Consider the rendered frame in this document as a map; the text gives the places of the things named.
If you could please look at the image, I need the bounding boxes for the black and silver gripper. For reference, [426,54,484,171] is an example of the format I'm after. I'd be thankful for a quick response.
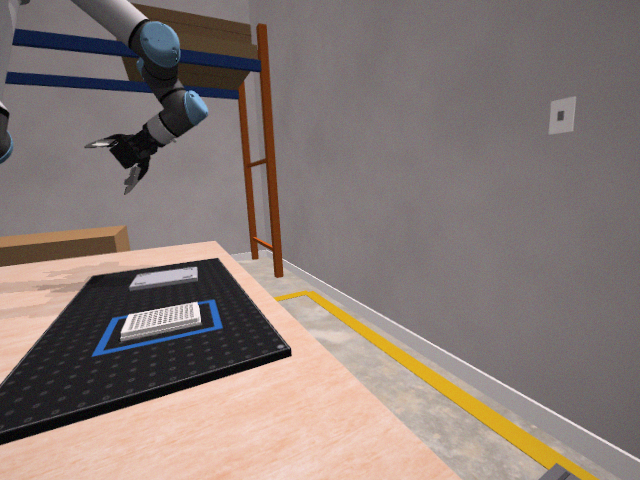
[84,123,167,195]

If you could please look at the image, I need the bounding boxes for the blue tape outline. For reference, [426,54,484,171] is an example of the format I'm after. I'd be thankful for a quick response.
[92,300,222,357]

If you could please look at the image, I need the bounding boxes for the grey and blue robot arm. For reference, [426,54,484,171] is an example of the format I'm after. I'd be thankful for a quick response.
[0,0,208,164]

